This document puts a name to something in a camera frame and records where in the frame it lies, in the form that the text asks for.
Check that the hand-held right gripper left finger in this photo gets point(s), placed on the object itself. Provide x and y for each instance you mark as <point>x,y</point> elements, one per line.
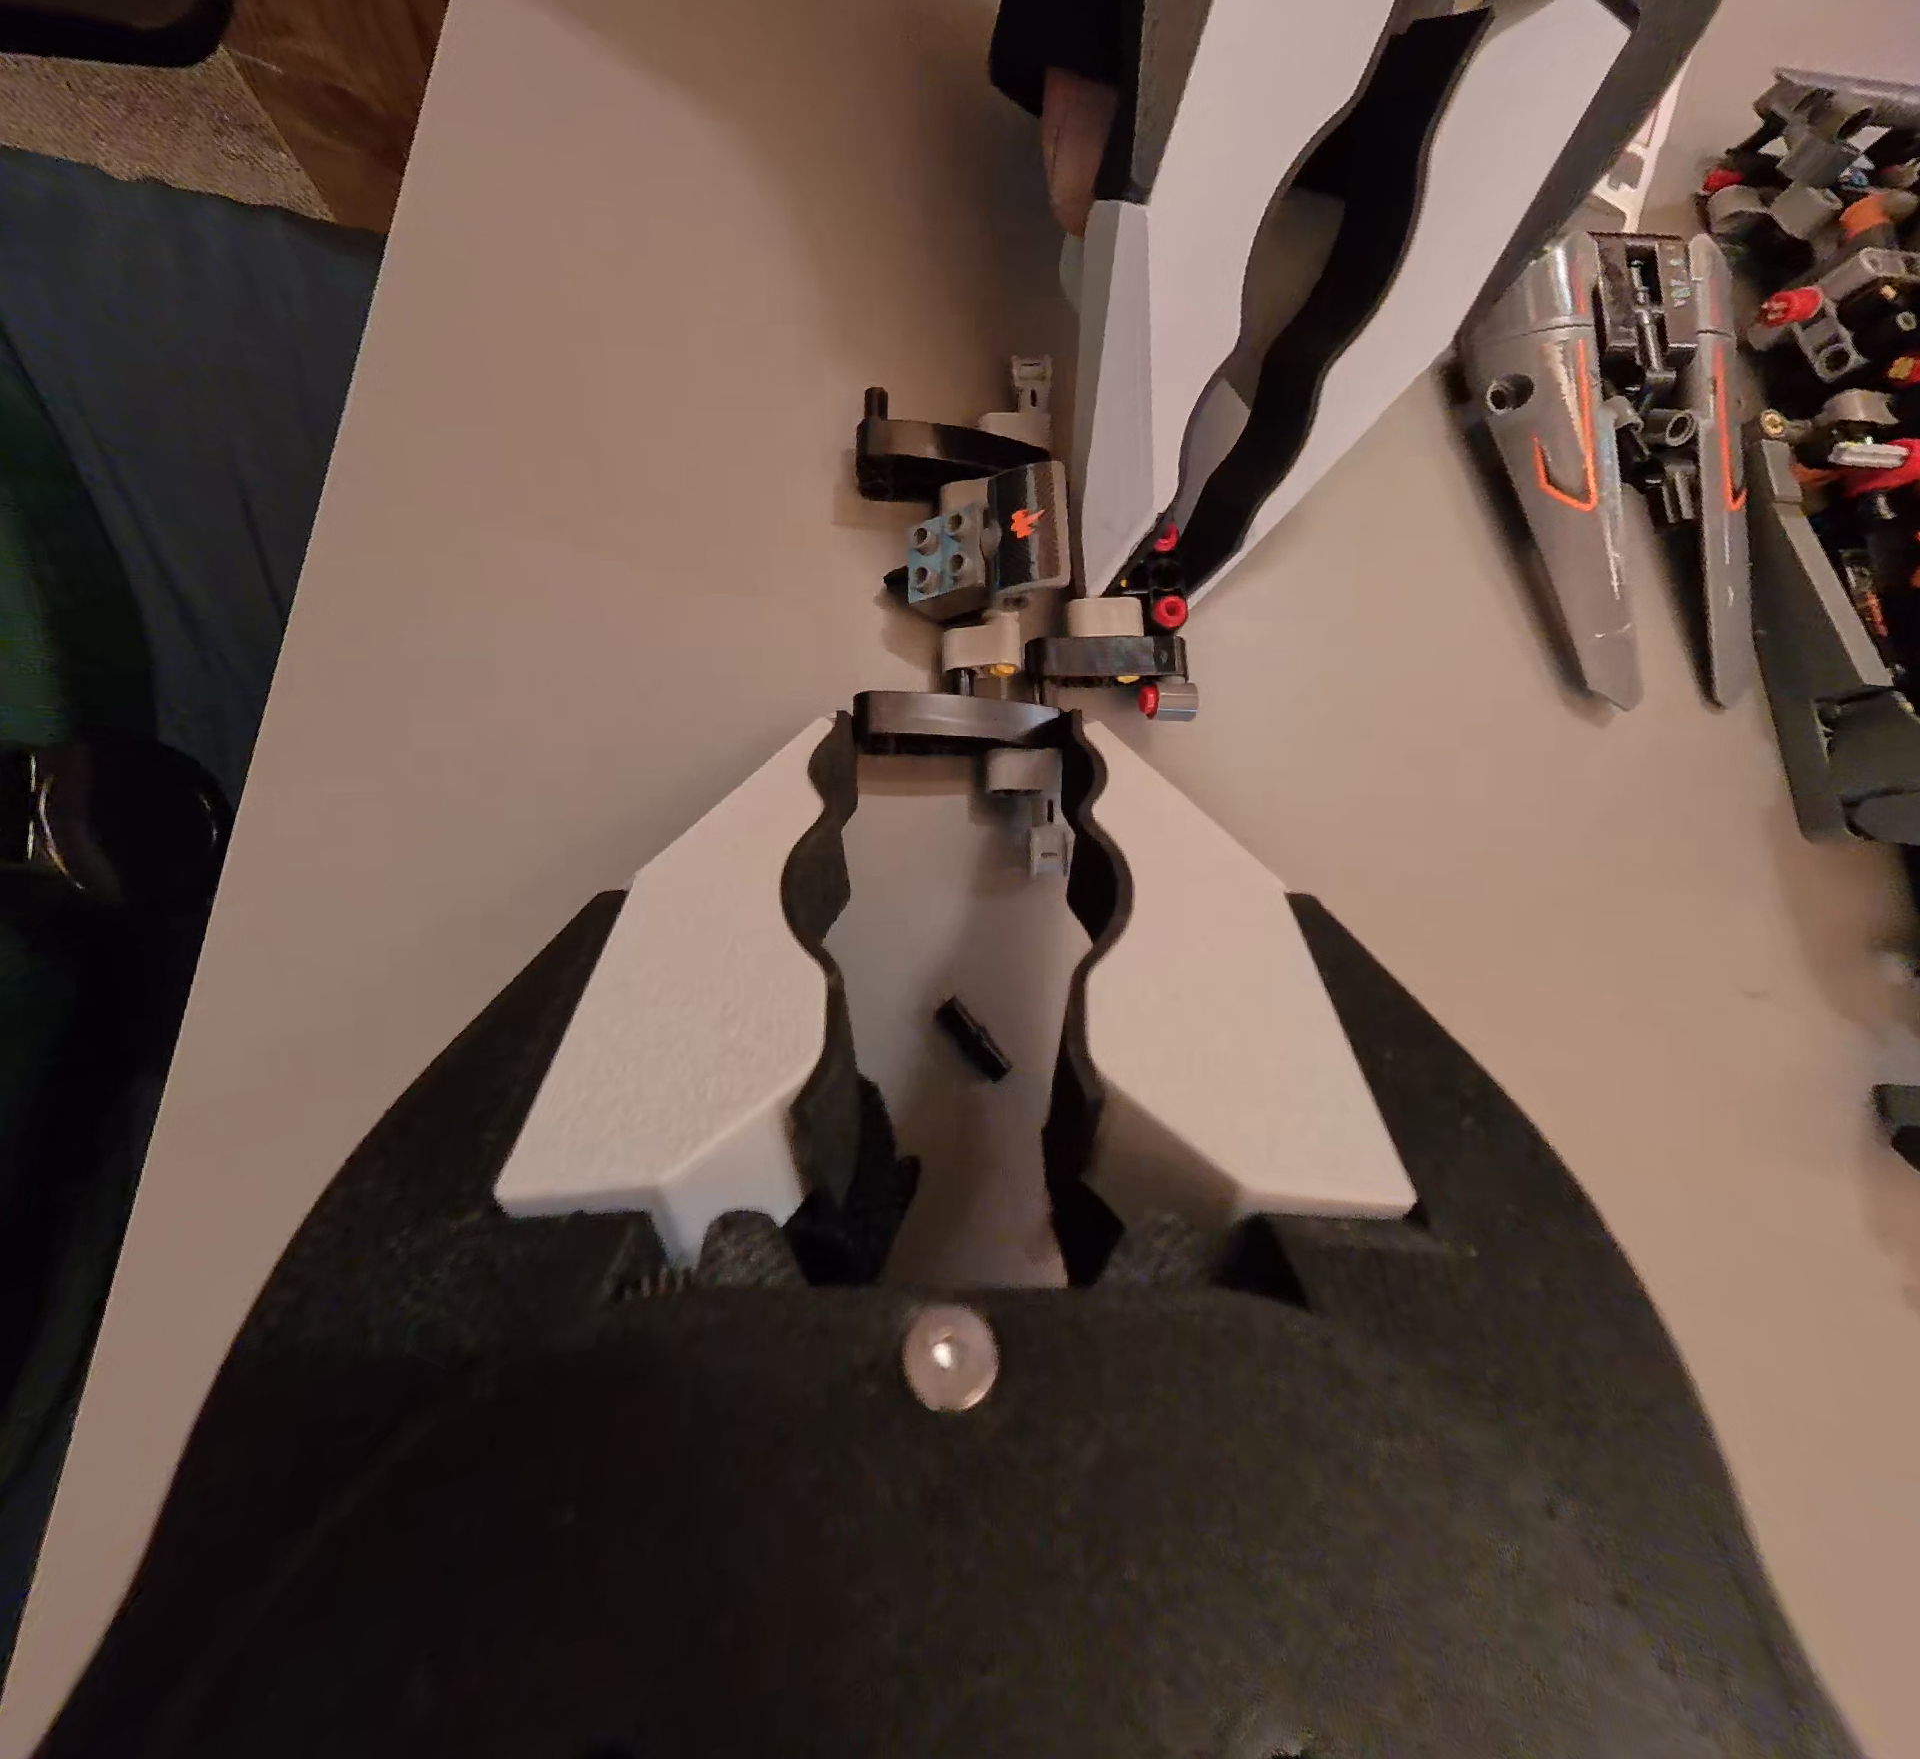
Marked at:
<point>675,1039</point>

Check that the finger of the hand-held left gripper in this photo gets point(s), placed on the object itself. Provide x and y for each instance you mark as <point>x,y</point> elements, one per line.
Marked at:
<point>1201,214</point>
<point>1501,138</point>

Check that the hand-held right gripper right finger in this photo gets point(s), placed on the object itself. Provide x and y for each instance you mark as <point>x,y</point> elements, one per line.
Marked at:
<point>1230,1039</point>

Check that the lego car chassis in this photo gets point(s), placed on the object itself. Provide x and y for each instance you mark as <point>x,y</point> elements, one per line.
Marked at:
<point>1831,288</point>

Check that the black grey lego subassembly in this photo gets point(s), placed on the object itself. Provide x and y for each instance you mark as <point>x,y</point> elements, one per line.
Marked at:
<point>1005,530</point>

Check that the black lego pin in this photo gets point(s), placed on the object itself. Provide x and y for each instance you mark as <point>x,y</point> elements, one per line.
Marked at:
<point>972,1039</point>

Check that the grey lego wing assembly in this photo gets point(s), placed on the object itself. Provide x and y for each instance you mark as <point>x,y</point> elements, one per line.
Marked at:
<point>1544,438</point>

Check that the person's left hand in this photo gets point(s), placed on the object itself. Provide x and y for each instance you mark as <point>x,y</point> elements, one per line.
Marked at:
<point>1077,146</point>

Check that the person's blue jeans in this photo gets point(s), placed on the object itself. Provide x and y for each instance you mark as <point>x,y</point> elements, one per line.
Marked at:
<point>180,364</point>

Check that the wooden post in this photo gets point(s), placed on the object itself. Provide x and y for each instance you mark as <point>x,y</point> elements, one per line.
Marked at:
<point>330,4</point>

